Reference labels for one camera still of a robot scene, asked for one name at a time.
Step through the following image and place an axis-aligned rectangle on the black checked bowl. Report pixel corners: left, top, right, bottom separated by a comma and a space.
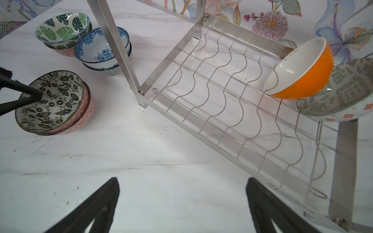
81, 44, 122, 77

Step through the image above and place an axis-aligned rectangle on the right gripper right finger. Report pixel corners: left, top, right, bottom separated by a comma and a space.
246, 177, 318, 233

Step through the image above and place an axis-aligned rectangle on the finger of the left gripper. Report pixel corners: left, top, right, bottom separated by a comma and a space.
1, 68, 43, 116

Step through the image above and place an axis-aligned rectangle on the green geometric pattern bowl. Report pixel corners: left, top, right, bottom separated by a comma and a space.
297, 58, 373, 122

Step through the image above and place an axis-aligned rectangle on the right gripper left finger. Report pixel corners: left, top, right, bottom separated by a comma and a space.
46, 177, 120, 233

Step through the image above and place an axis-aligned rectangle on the green leaf pattern bowl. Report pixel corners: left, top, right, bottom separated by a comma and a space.
35, 13, 92, 50

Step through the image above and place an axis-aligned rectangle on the blue floral bowl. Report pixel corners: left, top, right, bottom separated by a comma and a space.
74, 28, 118, 70

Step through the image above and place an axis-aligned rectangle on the steel two-tier dish rack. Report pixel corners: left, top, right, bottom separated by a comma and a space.
88, 1, 373, 233

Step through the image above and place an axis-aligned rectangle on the red pattern bowl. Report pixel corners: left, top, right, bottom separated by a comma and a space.
39, 82, 94, 136

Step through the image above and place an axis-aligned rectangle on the black floral pattern bowl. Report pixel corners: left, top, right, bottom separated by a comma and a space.
15, 70, 89, 135

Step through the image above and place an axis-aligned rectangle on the orange white bowl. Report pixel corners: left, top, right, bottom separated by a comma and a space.
263, 37, 334, 100

